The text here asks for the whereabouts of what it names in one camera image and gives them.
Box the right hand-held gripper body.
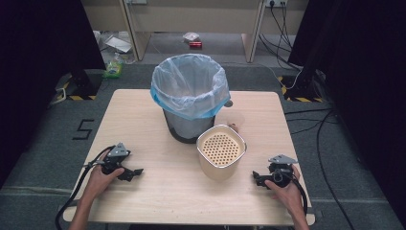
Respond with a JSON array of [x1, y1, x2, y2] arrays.
[[263, 154, 299, 189]]

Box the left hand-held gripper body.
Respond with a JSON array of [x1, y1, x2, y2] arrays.
[[101, 142, 135, 182]]

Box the person's right hand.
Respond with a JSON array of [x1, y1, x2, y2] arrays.
[[263, 164, 304, 213]]

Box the person's left hand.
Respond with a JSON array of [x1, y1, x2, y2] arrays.
[[83, 166, 125, 201]]

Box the beige container with perforated strainer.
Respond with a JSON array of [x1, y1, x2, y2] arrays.
[[195, 124, 248, 182]]

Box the dark grey trash can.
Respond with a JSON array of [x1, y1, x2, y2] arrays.
[[162, 107, 216, 145]]

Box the yellow black hazard tape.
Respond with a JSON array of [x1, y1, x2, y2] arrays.
[[277, 76, 325, 104], [56, 80, 98, 102]]

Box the black stand base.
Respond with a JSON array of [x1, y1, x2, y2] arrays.
[[281, 47, 324, 101], [68, 68, 103, 98]]

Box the green packet on floor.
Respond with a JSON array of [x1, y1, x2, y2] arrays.
[[102, 52, 124, 80]]

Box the clear blue-rimmed trash bag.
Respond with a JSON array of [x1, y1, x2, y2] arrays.
[[149, 53, 232, 122]]

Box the white paper sheets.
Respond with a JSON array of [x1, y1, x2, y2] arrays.
[[103, 34, 134, 55]]

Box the dark curtain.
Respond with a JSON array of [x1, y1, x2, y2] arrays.
[[287, 0, 406, 221], [0, 0, 107, 189]]

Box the white crumpled packet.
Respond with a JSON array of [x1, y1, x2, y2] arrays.
[[182, 32, 201, 43]]

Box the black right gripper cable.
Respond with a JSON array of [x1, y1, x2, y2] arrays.
[[277, 169, 310, 216]]

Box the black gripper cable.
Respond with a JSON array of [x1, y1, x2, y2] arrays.
[[55, 145, 117, 230], [277, 169, 310, 216]]

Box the long black floor cable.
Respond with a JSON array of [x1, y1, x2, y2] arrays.
[[315, 108, 356, 230]]

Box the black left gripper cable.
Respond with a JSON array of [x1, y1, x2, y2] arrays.
[[55, 145, 117, 230]]

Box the thin black floor cable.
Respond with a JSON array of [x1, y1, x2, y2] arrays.
[[283, 107, 334, 117]]

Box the white floor cable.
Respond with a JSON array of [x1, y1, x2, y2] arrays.
[[223, 60, 304, 91]]

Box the black cables from socket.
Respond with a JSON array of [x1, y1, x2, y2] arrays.
[[258, 1, 303, 72]]

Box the white wall socket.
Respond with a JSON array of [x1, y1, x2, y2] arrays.
[[264, 0, 289, 8]]

